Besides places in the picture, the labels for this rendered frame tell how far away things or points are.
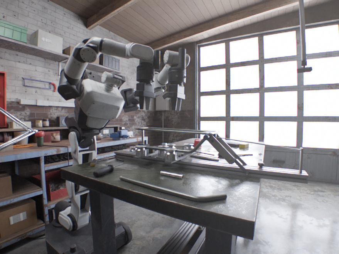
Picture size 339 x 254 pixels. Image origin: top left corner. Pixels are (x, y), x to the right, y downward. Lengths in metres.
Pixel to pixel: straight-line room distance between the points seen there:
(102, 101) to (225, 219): 0.89
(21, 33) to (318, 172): 4.77
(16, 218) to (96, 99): 1.38
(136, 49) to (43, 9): 2.36
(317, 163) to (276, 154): 0.70
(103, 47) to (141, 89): 0.26
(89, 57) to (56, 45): 1.82
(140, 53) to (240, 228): 0.75
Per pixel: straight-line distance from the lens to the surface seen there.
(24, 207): 2.04
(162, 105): 4.21
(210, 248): 0.63
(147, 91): 0.84
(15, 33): 2.50
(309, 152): 3.84
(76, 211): 1.57
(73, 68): 0.99
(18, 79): 2.68
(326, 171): 3.97
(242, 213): 0.46
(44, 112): 2.74
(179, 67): 0.85
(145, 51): 0.85
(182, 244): 1.39
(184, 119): 4.04
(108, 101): 1.11
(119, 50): 0.88
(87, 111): 1.11
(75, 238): 1.69
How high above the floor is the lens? 1.09
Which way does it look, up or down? 2 degrees down
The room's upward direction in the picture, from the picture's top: straight up
